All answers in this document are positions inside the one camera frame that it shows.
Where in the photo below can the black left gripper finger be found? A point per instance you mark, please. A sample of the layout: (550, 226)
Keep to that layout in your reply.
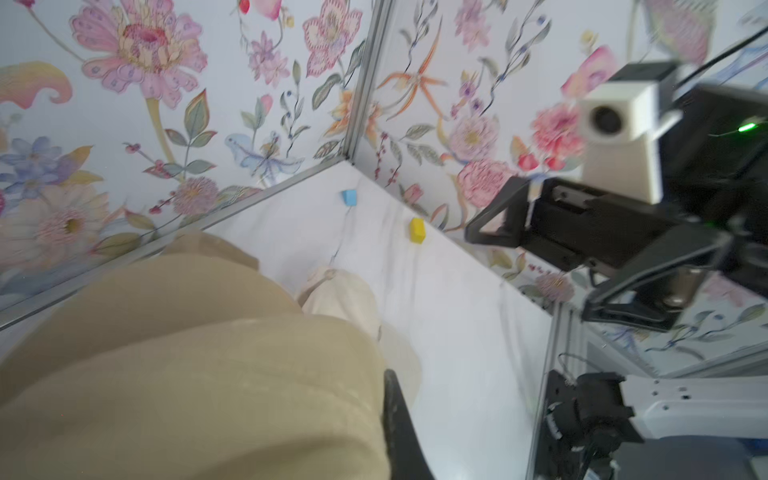
(406, 458)

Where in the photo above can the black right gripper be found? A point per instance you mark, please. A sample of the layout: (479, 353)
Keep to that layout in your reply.
(656, 256)

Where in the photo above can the cream Colorado baseball cap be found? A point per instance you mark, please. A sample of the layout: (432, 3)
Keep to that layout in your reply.
(347, 296)

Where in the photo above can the tan Colorado baseball cap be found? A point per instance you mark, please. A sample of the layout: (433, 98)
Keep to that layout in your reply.
(206, 245)

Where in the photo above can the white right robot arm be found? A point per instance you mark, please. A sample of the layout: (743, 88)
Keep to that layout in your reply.
(720, 137)

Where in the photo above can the yellow foam block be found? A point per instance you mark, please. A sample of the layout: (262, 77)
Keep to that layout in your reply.
(417, 230)

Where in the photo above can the blue foam block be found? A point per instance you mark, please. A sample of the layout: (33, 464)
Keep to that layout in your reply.
(349, 197)

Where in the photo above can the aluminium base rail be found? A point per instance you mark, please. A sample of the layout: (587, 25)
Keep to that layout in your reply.
(565, 360)

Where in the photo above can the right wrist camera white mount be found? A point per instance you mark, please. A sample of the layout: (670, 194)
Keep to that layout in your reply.
(621, 122)

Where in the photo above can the aluminium corner frame post right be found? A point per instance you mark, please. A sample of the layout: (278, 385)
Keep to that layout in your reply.
(373, 47)

